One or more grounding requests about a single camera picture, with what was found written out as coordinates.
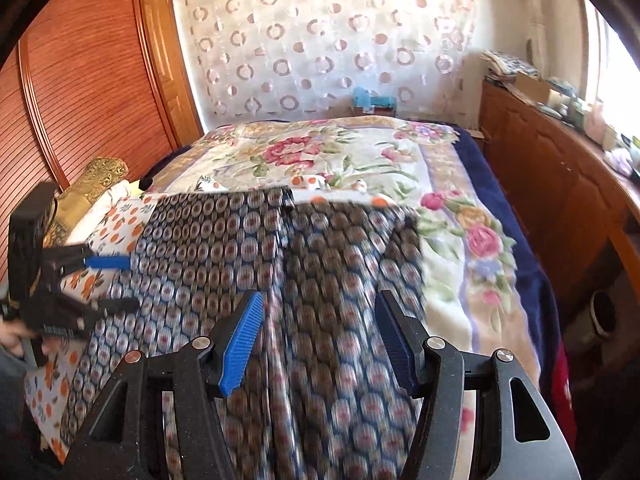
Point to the white pillow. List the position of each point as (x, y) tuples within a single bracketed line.
[(120, 195)]

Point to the person's left forearm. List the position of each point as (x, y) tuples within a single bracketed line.
[(7, 385)]

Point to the red cloth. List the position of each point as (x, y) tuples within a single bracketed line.
[(562, 380)]

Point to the dark round bin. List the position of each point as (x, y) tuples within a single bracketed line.
[(602, 312)]

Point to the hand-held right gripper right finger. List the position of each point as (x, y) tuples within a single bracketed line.
[(395, 345)]

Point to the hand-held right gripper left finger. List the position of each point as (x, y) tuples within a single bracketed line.
[(240, 345)]

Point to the sheer circle-patterned curtain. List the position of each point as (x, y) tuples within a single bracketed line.
[(325, 35)]

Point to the wooden side panel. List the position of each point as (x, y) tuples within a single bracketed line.
[(167, 60)]

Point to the person's left hand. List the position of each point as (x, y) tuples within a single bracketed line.
[(10, 332)]

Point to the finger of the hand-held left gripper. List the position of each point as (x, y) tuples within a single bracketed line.
[(107, 262), (105, 310)]

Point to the teal plastic object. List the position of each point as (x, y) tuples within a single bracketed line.
[(375, 101)]

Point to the navy patterned satin shirt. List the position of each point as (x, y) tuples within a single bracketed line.
[(310, 310)]

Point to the gold embroidered cushion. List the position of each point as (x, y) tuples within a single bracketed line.
[(92, 182)]

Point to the floral plush blanket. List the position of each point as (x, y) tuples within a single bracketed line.
[(350, 155)]

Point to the bright window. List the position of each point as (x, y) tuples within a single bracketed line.
[(617, 70)]

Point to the navy blue blanket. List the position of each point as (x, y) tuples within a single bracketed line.
[(515, 220)]

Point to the wooden slatted headboard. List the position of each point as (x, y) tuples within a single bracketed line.
[(75, 85)]

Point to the white orange-print sheet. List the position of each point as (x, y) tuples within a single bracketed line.
[(120, 220)]

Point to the cardboard box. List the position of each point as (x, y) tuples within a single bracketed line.
[(532, 87)]

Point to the wooden cabinet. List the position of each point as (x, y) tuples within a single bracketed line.
[(550, 185)]

